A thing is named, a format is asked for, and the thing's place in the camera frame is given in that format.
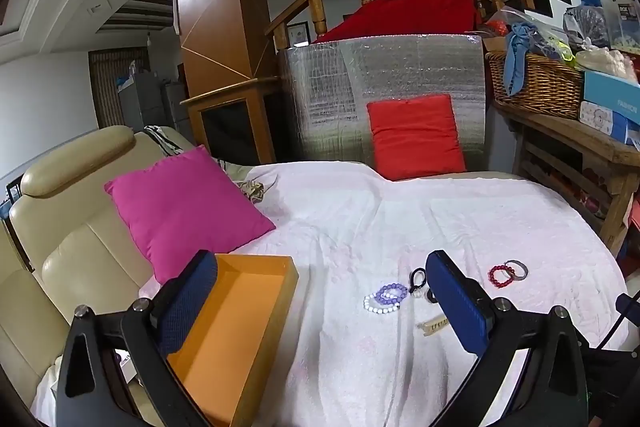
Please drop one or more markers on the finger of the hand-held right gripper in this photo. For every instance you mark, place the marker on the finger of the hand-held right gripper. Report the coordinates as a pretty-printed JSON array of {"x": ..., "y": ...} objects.
[{"x": 629, "y": 307}]

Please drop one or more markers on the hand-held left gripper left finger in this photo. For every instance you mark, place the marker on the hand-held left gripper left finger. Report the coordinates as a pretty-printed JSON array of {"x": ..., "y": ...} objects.
[{"x": 187, "y": 302}]

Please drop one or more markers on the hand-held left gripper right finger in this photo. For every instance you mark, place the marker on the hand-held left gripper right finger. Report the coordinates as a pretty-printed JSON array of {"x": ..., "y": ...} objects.
[{"x": 457, "y": 307}]

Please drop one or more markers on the beige hair clip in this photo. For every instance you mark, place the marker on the beige hair clip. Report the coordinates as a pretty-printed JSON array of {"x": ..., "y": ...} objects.
[{"x": 432, "y": 326}]

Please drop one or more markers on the orange box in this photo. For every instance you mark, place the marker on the orange box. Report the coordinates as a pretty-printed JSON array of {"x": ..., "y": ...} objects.
[{"x": 240, "y": 307}]

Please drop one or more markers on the pink pillow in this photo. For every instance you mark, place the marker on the pink pillow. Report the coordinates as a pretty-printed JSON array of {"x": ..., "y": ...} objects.
[{"x": 185, "y": 207}]

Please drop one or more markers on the camouflage cloth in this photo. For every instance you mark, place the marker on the camouflage cloth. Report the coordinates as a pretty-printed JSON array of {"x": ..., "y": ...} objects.
[{"x": 250, "y": 193}]

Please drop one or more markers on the white blanket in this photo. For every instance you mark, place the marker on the white blanket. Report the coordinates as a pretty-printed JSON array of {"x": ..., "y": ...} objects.
[{"x": 350, "y": 217}]

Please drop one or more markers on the cream leather sofa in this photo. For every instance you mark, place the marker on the cream leather sofa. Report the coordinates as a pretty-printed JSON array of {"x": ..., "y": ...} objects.
[{"x": 65, "y": 227}]

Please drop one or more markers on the striped cloth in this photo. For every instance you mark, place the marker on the striped cloth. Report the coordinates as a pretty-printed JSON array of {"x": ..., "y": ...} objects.
[{"x": 162, "y": 138}]

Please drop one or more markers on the wooden cabinet with dark panel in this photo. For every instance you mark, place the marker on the wooden cabinet with dark panel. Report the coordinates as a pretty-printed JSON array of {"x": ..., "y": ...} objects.
[{"x": 227, "y": 132}]

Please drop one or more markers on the red pillow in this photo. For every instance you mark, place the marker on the red pillow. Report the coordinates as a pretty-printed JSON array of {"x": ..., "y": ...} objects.
[{"x": 415, "y": 137}]

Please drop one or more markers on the wooden side table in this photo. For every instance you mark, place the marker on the wooden side table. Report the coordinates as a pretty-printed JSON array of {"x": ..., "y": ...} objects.
[{"x": 575, "y": 137}]

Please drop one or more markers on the white and blue box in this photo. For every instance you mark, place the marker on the white and blue box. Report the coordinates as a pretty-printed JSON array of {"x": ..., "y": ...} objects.
[{"x": 600, "y": 119}]

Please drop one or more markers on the grey storage cabinet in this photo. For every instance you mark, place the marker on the grey storage cabinet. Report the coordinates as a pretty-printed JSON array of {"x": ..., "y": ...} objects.
[{"x": 142, "y": 102}]

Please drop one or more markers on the teal cardboard box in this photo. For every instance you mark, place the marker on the teal cardboard box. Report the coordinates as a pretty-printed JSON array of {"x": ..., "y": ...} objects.
[{"x": 612, "y": 94}]

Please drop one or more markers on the wicker basket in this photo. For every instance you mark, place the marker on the wicker basket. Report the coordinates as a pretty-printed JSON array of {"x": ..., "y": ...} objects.
[{"x": 540, "y": 87}]

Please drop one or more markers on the beige stuffed bag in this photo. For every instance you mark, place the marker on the beige stuffed bag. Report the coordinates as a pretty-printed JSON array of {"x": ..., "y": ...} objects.
[{"x": 607, "y": 62}]

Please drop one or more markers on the silver foil mat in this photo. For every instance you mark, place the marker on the silver foil mat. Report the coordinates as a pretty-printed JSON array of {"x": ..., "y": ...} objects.
[{"x": 325, "y": 97}]

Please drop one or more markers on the blue cloth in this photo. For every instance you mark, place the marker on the blue cloth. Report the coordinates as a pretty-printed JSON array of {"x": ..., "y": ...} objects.
[{"x": 517, "y": 67}]

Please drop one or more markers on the clear plastic bag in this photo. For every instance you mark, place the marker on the clear plastic bag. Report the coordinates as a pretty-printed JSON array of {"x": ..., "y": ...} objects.
[{"x": 585, "y": 27}]

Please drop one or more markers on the framed certificate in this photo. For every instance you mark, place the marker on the framed certificate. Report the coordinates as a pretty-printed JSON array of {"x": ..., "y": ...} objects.
[{"x": 298, "y": 34}]

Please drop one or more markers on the wooden pillar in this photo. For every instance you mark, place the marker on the wooden pillar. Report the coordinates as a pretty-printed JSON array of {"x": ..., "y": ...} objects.
[{"x": 215, "y": 7}]

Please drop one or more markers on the red cloth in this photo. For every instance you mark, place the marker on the red cloth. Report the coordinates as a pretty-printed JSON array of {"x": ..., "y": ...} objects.
[{"x": 415, "y": 12}]

